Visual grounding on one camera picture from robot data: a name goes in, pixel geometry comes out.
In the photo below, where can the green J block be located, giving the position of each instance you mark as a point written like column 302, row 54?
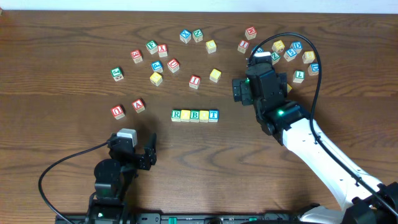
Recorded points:
column 117, row 74

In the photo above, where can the blue T block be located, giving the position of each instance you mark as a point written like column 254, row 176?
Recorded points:
column 213, row 116

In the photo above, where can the green N block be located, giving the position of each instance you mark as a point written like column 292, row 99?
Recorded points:
column 197, row 35

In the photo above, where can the blue P block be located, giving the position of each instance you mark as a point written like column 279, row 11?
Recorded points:
column 157, row 66

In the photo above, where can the yellow G block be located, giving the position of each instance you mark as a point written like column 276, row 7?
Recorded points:
column 156, row 79

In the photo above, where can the blue D block right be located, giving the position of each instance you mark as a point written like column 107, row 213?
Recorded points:
column 313, row 69

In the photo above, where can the blue D block far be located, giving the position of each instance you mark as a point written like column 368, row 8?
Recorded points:
column 296, row 46

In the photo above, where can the green R block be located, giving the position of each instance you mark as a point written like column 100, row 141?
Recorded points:
column 176, row 116

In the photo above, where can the red A block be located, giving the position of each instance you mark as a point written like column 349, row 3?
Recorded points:
column 138, row 105

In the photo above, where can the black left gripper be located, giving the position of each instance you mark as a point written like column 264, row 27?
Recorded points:
column 137, row 158

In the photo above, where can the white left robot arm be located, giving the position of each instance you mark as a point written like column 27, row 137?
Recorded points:
column 115, row 175

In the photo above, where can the blue X block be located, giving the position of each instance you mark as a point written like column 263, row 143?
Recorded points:
column 185, row 36

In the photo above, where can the yellow O block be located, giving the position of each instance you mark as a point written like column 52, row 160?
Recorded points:
column 185, row 115

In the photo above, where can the red I block lower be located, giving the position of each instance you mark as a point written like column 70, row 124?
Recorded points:
column 194, row 82

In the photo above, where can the green 7 block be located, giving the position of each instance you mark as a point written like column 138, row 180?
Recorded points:
column 299, row 76

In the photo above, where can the yellow block with ball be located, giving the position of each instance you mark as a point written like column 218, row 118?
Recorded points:
column 278, row 46

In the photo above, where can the red I block upper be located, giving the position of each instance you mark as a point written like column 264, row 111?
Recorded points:
column 243, row 46

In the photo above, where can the red U block lower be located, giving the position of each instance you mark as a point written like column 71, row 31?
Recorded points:
column 118, row 112

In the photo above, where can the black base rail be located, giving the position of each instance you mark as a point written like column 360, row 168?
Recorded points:
column 157, row 218

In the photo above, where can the blue 5 block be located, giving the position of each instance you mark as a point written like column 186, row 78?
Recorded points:
column 290, row 54

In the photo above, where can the blue L block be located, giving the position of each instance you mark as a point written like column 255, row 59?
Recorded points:
column 258, row 49

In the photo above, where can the red i block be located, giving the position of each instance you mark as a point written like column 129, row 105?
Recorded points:
column 194, row 82
column 243, row 46

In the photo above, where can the green Z block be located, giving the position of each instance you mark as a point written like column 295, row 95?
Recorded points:
column 275, row 57

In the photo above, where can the red u block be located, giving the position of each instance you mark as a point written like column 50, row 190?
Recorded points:
column 118, row 112
column 173, row 65

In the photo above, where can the red Y block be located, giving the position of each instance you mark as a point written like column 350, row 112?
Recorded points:
column 162, row 50

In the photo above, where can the yellow 8 block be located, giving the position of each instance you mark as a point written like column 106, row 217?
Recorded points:
column 308, row 57

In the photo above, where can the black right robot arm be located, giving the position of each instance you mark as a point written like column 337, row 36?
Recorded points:
column 361, row 197

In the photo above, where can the green F block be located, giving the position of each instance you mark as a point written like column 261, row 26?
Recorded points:
column 152, row 47

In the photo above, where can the yellow K block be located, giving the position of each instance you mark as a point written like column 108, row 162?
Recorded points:
column 289, row 88

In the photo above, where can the blue d block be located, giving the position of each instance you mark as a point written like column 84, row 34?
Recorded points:
column 296, row 46
column 313, row 69

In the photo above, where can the green B block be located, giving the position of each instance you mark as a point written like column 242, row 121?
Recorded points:
column 194, row 116

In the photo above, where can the red U block upper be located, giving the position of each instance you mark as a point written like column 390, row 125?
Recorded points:
column 173, row 65

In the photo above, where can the red block far left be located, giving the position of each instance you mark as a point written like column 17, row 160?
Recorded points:
column 136, row 56

